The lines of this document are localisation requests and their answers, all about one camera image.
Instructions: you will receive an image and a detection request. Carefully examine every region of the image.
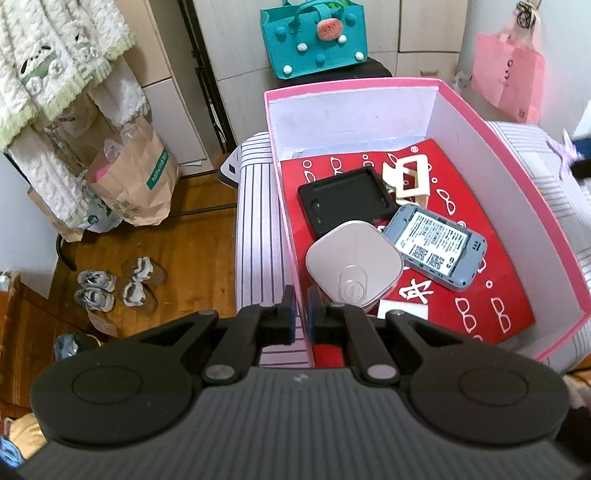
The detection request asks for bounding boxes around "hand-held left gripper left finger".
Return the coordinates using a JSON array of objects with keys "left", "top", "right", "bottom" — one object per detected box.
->
[{"left": 139, "top": 285, "right": 297, "bottom": 386}]

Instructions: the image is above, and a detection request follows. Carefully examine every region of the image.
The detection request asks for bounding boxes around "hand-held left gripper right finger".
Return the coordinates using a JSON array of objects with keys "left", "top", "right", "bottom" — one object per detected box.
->
[{"left": 308, "top": 285, "right": 467, "bottom": 386}]

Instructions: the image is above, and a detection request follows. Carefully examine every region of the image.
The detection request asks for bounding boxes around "purple hair clip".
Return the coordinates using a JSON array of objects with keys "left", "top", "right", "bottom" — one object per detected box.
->
[{"left": 549, "top": 130, "right": 580, "bottom": 168}]

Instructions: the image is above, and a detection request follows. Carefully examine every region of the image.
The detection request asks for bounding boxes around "white rounded square device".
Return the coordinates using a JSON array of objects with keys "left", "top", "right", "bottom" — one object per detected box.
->
[{"left": 305, "top": 220, "right": 404, "bottom": 312}]

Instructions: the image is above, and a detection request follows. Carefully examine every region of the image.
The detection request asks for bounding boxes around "black rubber case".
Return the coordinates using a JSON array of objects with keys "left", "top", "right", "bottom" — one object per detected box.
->
[{"left": 297, "top": 166, "right": 398, "bottom": 238}]

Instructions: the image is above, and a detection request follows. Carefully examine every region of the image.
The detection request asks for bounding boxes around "grey router without cover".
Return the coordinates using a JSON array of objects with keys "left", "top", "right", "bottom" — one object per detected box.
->
[{"left": 383, "top": 204, "right": 488, "bottom": 291}]

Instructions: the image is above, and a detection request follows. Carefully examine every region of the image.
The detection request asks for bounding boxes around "cream hair claw clip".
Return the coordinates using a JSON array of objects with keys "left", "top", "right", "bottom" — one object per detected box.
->
[{"left": 382, "top": 154, "right": 432, "bottom": 206}]

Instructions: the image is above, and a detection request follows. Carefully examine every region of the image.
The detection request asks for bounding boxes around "pink cardboard box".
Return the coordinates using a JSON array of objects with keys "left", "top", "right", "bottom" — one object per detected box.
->
[{"left": 263, "top": 77, "right": 591, "bottom": 370}]

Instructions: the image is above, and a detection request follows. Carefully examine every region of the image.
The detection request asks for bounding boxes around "pink tote bag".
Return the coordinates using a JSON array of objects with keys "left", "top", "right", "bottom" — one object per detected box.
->
[{"left": 471, "top": 9, "right": 546, "bottom": 124}]

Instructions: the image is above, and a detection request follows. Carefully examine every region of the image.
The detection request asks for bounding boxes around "red patterned paper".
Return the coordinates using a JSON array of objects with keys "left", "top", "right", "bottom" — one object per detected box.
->
[{"left": 281, "top": 137, "right": 536, "bottom": 344}]

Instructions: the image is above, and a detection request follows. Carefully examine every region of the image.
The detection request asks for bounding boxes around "brown slippers pair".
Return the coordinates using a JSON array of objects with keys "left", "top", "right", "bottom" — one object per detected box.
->
[{"left": 121, "top": 257, "right": 168, "bottom": 284}]

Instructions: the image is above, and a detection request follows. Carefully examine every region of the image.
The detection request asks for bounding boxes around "large brown paper bag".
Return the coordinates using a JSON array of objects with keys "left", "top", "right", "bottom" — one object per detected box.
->
[{"left": 85, "top": 115, "right": 181, "bottom": 227}]

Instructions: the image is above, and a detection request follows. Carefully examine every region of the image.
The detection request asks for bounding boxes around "black suitcase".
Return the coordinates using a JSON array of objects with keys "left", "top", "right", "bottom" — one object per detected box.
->
[{"left": 277, "top": 58, "right": 393, "bottom": 90}]

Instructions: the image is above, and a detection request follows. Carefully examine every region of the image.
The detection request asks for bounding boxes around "small brown paper bag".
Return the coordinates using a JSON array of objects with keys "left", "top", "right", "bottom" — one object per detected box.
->
[{"left": 28, "top": 185, "right": 93, "bottom": 243}]

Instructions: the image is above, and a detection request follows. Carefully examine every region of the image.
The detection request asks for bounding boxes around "wooden cabinet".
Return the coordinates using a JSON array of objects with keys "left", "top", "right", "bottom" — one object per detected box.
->
[{"left": 0, "top": 270, "right": 61, "bottom": 407}]

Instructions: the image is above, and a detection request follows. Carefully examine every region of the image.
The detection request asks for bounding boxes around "teal felt handbag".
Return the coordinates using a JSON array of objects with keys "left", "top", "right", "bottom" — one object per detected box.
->
[{"left": 259, "top": 0, "right": 368, "bottom": 81}]

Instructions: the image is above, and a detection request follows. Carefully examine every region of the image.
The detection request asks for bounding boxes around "white knitted cardigan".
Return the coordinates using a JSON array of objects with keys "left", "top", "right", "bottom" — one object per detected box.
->
[{"left": 0, "top": 0, "right": 151, "bottom": 232}]

